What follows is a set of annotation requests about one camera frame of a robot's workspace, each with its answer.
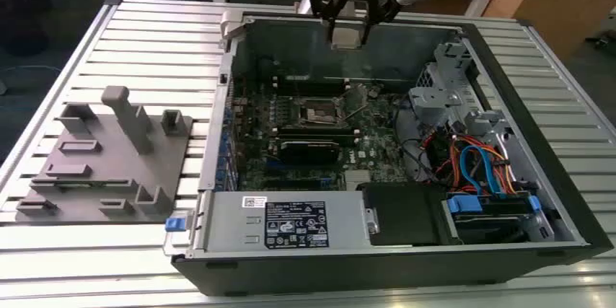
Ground CPU socket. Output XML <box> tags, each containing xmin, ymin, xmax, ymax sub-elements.
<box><xmin>296</xmin><ymin>97</ymin><xmax>358</xmax><ymax>129</ymax></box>

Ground silver power supply unit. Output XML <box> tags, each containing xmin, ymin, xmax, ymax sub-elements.
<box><xmin>186</xmin><ymin>189</ymin><xmax>375</xmax><ymax>253</ymax></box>

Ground grey case latch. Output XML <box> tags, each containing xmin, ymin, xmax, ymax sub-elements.
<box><xmin>219</xmin><ymin>10</ymin><xmax>246</xmax><ymax>51</ymax></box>

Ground silver chipset heat sink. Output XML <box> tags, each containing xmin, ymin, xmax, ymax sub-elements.
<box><xmin>344</xmin><ymin>169</ymin><xmax>375</xmax><ymax>185</ymax></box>

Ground grey parts rack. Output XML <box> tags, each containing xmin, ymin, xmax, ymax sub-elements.
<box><xmin>14</xmin><ymin>85</ymin><xmax>195</xmax><ymax>223</ymax></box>

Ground black PC case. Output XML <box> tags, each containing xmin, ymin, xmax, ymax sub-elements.
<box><xmin>163</xmin><ymin>10</ymin><xmax>615</xmax><ymax>296</ymax></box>

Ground black cable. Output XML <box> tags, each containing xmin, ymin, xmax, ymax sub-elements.
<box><xmin>395</xmin><ymin>105</ymin><xmax>438</xmax><ymax>183</ymax></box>

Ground metal socket cover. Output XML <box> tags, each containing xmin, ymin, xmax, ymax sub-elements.
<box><xmin>335</xmin><ymin>84</ymin><xmax>372</xmax><ymax>121</ymax></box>

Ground green motherboard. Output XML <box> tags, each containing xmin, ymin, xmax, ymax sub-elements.
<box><xmin>230</xmin><ymin>73</ymin><xmax>420</xmax><ymax>192</ymax></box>

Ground office chair base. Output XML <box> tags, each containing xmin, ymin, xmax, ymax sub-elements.
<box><xmin>584</xmin><ymin>10</ymin><xmax>616</xmax><ymax>49</ymax></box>

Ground black air shroud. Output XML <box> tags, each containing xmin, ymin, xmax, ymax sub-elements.
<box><xmin>359</xmin><ymin>182</ymin><xmax>463</xmax><ymax>247</ymax></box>

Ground black office chair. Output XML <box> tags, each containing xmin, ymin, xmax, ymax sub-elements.
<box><xmin>0</xmin><ymin>0</ymin><xmax>54</xmax><ymax>57</ymax></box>

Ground white barcode sticker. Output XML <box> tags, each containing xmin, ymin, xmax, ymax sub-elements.
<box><xmin>240</xmin><ymin>195</ymin><xmax>268</xmax><ymax>209</ymax></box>

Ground black label sticker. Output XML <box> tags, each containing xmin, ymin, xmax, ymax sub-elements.
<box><xmin>266</xmin><ymin>200</ymin><xmax>327</xmax><ymax>250</ymax></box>

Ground black graphics card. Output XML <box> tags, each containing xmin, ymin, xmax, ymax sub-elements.
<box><xmin>278</xmin><ymin>138</ymin><xmax>344</xmax><ymax>165</ymax></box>

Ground silver CPU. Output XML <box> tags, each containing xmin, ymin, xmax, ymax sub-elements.
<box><xmin>331</xmin><ymin>19</ymin><xmax>363</xmax><ymax>50</ymax></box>

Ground metal drive cage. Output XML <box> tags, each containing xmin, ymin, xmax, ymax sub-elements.
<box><xmin>407</xmin><ymin>43</ymin><xmax>514</xmax><ymax>150</ymax></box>

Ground hard disk in blue carrier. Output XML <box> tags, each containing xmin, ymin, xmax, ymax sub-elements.
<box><xmin>446</xmin><ymin>194</ymin><xmax>544</xmax><ymax>246</ymax></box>

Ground silver metal latch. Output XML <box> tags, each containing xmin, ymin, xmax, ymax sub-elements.
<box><xmin>364</xmin><ymin>207</ymin><xmax>382</xmax><ymax>234</ymax></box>

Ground black expansion slot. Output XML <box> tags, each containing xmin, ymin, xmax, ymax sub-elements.
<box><xmin>263</xmin><ymin>177</ymin><xmax>322</xmax><ymax>190</ymax></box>

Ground blue wire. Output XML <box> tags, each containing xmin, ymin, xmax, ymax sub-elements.
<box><xmin>459</xmin><ymin>145</ymin><xmax>507</xmax><ymax>201</ymax></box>

